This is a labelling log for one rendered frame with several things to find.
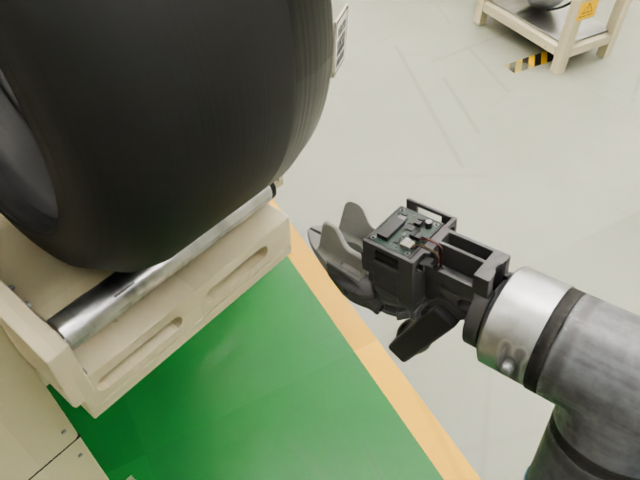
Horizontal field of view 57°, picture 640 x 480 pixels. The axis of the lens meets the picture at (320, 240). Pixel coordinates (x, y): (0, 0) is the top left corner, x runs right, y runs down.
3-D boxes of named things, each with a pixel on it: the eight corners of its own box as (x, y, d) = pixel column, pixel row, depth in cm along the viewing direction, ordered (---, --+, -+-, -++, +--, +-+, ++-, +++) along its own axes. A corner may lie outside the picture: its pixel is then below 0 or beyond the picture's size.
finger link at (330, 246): (305, 194, 59) (380, 230, 54) (310, 238, 63) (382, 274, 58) (284, 211, 57) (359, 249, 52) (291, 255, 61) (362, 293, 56)
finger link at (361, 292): (347, 243, 59) (420, 279, 55) (348, 255, 60) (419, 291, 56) (316, 270, 57) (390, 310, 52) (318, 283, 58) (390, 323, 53)
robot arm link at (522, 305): (563, 335, 53) (512, 412, 48) (512, 311, 55) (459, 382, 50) (584, 265, 47) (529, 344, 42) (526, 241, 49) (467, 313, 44)
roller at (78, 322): (66, 357, 64) (39, 325, 64) (60, 358, 68) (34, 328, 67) (283, 192, 83) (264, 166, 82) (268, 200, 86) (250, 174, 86)
